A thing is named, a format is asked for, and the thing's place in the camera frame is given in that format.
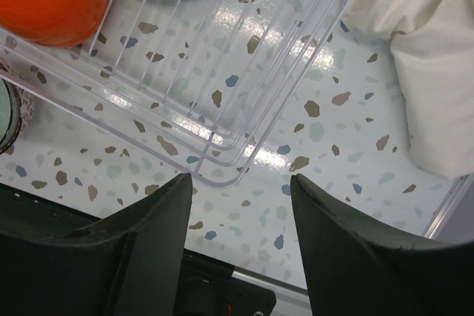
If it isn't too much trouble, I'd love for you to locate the orange plastic bowl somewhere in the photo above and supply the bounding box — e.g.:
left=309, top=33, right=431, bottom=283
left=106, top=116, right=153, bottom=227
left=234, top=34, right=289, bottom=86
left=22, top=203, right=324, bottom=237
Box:
left=1, top=0, right=108, bottom=47

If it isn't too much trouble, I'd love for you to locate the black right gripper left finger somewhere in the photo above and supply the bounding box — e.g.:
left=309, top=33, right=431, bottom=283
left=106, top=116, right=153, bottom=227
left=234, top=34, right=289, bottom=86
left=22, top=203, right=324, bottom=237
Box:
left=0, top=173, right=193, bottom=316

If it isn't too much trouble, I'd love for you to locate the green glazed ceramic bowl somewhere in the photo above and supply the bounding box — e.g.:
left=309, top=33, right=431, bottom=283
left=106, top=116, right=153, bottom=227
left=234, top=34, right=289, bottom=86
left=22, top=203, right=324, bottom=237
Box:
left=1, top=79, right=35, bottom=154

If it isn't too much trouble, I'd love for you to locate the cream cloth on table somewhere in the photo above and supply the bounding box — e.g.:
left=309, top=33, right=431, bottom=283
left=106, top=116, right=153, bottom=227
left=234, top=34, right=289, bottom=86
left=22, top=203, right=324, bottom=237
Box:
left=343, top=0, right=473, bottom=179

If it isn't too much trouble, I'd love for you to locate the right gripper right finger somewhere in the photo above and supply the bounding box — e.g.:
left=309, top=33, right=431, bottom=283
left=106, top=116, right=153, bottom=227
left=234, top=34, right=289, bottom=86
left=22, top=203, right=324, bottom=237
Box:
left=290, top=174, right=473, bottom=315

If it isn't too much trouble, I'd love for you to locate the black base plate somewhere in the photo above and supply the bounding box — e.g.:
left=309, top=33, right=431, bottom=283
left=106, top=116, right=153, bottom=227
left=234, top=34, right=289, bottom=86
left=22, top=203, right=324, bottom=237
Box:
left=0, top=182, right=277, bottom=316

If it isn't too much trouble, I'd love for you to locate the white wire dish rack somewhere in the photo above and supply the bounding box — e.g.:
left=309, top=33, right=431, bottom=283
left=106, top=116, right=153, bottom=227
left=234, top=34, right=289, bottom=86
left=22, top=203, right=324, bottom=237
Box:
left=1, top=0, right=351, bottom=188

